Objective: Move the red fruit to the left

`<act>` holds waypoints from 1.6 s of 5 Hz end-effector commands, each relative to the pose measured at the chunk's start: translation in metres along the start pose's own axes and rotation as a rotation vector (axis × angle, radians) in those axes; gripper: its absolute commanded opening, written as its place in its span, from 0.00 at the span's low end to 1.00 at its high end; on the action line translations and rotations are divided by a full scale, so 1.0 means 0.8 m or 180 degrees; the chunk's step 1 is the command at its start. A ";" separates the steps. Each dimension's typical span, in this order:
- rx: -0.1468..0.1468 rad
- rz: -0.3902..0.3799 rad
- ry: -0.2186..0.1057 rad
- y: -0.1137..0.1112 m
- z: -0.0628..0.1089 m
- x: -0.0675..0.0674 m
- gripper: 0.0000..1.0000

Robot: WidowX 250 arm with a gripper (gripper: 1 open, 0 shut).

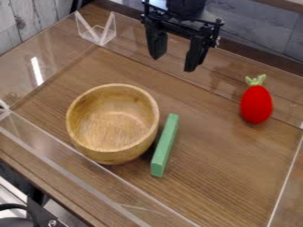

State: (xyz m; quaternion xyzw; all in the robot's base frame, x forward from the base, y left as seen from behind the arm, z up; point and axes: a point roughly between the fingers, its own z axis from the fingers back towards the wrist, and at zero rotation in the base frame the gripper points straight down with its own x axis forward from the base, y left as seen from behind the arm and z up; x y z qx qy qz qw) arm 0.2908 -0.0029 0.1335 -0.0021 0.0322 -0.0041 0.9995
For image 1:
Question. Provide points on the red plush strawberry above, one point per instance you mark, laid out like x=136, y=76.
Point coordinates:
x=256, y=104

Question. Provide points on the wooden bowl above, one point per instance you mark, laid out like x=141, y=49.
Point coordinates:
x=112, y=122

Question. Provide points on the green rectangular block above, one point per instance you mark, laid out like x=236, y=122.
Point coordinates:
x=164, y=145

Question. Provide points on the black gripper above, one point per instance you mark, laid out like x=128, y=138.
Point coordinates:
x=188, y=15

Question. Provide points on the clear acrylic tray wall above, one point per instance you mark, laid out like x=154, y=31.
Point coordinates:
x=233, y=173

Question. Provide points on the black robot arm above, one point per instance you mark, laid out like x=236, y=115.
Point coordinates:
x=170, y=29

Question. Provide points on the black clamp bracket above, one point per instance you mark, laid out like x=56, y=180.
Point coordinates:
x=42, y=218

